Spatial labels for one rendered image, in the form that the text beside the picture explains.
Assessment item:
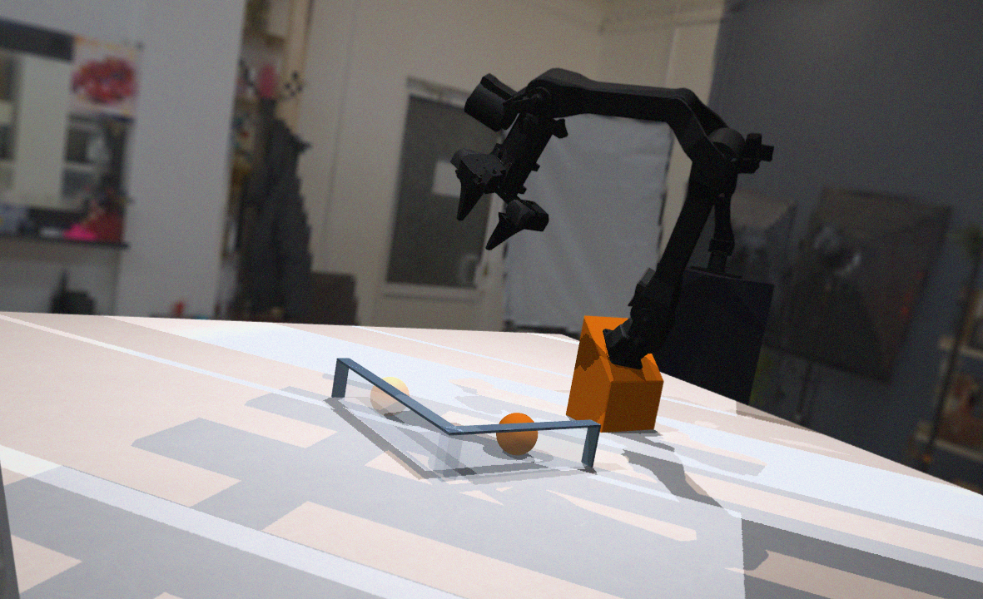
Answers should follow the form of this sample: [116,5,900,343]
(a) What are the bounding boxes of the clear blue l-shaped low wall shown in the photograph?
[335,358,601,468]

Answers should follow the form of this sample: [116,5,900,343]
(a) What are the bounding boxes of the orange see-through ball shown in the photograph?
[382,377,410,396]

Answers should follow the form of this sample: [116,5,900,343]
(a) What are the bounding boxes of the orange-brown ball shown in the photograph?
[499,413,534,424]

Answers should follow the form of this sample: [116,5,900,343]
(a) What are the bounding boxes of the clear low corner walls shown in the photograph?
[332,361,598,482]

